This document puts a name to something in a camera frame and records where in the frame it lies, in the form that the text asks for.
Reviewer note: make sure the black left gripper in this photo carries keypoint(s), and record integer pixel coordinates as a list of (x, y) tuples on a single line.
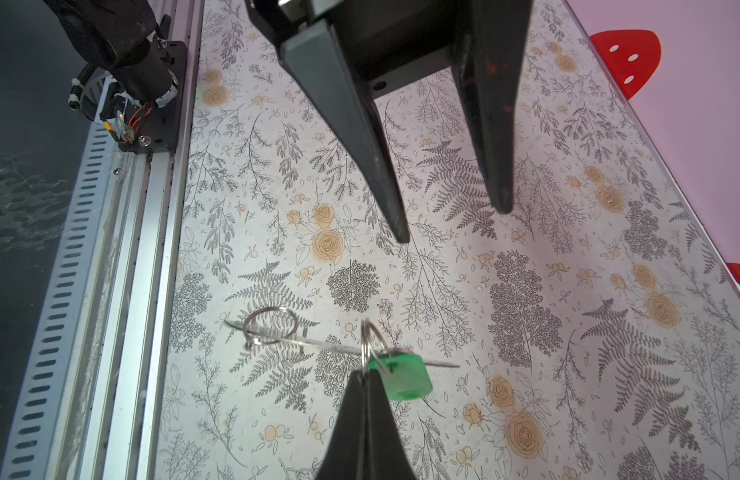
[(339, 51)]

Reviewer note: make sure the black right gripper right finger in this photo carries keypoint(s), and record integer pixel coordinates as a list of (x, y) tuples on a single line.
[(384, 457)]

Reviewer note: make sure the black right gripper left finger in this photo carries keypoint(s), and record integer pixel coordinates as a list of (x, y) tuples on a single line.
[(344, 458)]

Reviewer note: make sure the silver key green tag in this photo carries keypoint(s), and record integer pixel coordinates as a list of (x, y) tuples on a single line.
[(404, 375)]

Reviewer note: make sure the clear acrylic keyring holder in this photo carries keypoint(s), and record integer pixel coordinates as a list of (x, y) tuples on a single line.
[(256, 338)]

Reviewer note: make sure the aluminium front rail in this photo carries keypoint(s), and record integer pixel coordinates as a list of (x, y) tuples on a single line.
[(109, 422)]

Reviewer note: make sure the perforated grey cable duct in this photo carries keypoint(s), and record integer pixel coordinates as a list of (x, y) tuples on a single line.
[(38, 410)]

